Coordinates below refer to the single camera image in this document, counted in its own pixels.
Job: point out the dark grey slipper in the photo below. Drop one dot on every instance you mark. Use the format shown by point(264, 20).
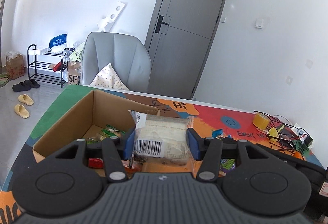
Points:
point(32, 83)
point(20, 87)

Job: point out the grey door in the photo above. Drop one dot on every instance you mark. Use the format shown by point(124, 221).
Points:
point(187, 29)

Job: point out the black charger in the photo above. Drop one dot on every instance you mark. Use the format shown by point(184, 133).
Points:
point(308, 141)

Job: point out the white power strip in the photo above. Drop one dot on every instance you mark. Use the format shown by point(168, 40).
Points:
point(299, 131)

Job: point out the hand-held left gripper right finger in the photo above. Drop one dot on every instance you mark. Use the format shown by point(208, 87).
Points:
point(194, 145)

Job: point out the black shoe rack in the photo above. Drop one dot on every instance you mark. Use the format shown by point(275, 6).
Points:
point(43, 67)

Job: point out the printed cardboard box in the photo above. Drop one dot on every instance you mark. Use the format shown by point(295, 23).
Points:
point(74, 74)

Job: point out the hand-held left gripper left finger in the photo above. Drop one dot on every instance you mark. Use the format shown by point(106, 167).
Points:
point(128, 143)

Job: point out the green label cake packet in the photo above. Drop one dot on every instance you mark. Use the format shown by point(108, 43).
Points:
point(112, 131)

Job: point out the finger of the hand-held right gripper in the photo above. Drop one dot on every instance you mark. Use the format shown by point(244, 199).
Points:
point(232, 140)

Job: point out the white dotted pillow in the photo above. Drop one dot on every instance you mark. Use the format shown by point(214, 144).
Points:
point(109, 79)

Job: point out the red snack packet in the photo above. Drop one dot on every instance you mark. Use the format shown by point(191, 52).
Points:
point(94, 163)

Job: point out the white sandwich packet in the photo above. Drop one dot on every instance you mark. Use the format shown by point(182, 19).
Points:
point(164, 134)

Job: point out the orange fruit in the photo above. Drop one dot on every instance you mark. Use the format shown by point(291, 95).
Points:
point(298, 155)

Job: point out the green floor mat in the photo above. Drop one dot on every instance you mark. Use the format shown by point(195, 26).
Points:
point(4, 80)

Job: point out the white wall switch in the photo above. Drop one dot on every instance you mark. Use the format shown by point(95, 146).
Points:
point(262, 23)

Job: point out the yellow tape roll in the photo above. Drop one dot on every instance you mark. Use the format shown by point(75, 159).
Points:
point(260, 120)

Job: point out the large green snack packet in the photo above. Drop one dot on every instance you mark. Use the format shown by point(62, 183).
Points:
point(227, 164)

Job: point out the yellow clip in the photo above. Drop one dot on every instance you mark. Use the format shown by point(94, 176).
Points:
point(273, 133)

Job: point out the brown cardboard box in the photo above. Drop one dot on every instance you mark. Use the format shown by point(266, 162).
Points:
point(107, 111)

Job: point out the cardboard box on floor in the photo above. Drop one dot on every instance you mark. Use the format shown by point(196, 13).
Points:
point(14, 66)

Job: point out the yellow slipper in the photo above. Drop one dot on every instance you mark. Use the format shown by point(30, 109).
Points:
point(21, 110)
point(25, 99)

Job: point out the blue snack packet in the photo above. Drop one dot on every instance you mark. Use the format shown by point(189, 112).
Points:
point(220, 133)

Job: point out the grey chair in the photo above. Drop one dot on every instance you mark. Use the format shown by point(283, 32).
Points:
point(117, 57)

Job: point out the white board with holes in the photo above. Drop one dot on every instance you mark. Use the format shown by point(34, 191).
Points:
point(111, 16)

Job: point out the blue plastic bag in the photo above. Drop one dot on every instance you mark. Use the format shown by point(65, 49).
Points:
point(58, 43)

